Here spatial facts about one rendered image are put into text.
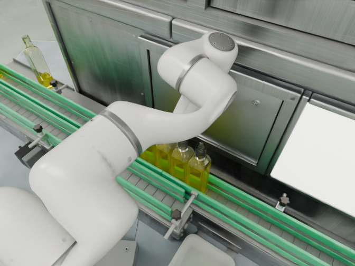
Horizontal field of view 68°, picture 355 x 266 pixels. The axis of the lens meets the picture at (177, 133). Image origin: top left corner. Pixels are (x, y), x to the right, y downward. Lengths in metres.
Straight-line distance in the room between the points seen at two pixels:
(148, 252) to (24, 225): 0.65
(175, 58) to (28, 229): 0.32
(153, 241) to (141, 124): 0.70
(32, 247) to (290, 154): 0.64
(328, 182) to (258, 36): 0.44
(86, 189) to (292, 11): 0.51
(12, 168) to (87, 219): 1.04
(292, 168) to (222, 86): 0.47
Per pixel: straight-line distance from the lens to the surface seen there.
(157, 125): 0.37
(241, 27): 0.65
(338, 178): 0.81
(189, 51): 0.45
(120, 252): 0.95
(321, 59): 0.63
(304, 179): 0.85
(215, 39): 0.50
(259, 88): 0.67
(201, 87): 0.42
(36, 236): 0.41
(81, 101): 1.31
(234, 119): 0.78
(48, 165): 0.34
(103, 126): 0.35
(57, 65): 1.84
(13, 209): 0.42
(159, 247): 1.00
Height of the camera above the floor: 1.71
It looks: 49 degrees down
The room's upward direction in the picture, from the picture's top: straight up
